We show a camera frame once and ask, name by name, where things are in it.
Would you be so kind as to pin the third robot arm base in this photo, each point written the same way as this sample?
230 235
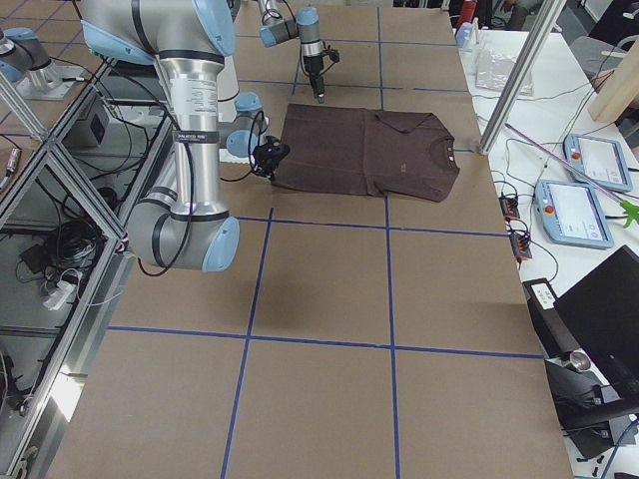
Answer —
27 65

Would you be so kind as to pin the teach pendant tablet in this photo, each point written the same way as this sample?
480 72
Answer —
601 160
570 214

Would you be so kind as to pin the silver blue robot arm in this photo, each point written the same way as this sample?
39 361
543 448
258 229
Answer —
305 26
182 221

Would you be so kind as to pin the black laptop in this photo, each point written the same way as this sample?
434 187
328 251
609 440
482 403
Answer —
601 312

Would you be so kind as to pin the clear plastic bag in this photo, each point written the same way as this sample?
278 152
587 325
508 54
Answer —
492 70

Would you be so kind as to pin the black box with label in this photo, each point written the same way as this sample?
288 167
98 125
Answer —
552 332

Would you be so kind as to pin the aluminium frame rack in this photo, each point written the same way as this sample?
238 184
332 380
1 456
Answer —
63 255

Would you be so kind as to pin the aluminium frame post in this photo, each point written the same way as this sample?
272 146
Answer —
534 42

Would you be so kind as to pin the near teach pendant tablet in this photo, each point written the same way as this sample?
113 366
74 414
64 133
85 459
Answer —
570 214

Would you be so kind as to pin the far teach pendant tablet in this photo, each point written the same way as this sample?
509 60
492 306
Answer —
601 160

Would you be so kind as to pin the brown t-shirt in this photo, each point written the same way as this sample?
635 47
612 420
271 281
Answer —
363 152

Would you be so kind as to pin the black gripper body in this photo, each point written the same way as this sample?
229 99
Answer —
263 154
314 68

